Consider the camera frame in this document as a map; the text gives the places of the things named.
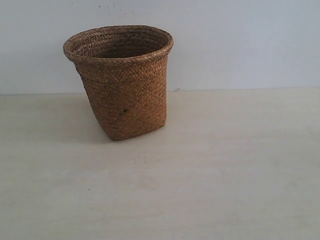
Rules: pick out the brown woven wicker basket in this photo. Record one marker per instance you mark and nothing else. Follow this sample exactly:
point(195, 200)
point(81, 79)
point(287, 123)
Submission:
point(123, 69)

